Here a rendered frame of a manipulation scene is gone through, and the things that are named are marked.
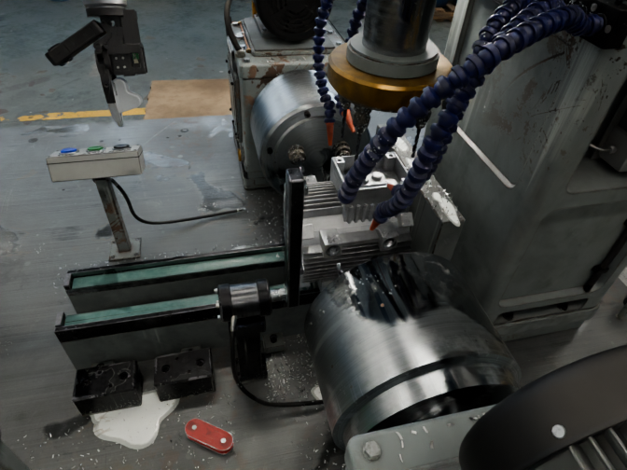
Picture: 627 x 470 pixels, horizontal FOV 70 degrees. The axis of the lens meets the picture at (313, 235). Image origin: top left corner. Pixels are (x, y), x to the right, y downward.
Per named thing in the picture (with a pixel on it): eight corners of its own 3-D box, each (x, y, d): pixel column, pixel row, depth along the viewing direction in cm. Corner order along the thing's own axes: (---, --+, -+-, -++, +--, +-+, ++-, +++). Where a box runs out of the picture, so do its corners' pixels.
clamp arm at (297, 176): (299, 292, 76) (304, 166, 59) (302, 306, 74) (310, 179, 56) (278, 295, 75) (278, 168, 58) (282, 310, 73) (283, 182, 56)
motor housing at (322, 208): (369, 227, 100) (383, 154, 87) (401, 291, 87) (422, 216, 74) (282, 238, 96) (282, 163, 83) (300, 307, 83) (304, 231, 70)
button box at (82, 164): (146, 167, 98) (141, 143, 96) (142, 174, 92) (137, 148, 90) (61, 174, 95) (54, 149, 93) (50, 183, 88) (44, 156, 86)
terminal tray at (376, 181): (387, 182, 87) (394, 150, 82) (408, 217, 80) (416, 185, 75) (327, 188, 85) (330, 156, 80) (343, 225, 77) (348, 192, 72)
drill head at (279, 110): (329, 129, 132) (337, 42, 115) (369, 206, 107) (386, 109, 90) (244, 135, 127) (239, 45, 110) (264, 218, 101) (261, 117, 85)
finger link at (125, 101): (144, 127, 89) (135, 77, 85) (112, 129, 88) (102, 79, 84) (146, 124, 92) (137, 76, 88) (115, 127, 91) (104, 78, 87)
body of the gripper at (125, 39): (144, 77, 85) (132, 6, 81) (96, 79, 83) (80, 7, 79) (148, 76, 92) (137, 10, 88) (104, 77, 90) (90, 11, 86)
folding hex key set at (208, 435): (182, 436, 76) (180, 432, 75) (192, 420, 79) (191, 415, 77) (228, 458, 74) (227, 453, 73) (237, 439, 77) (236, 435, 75)
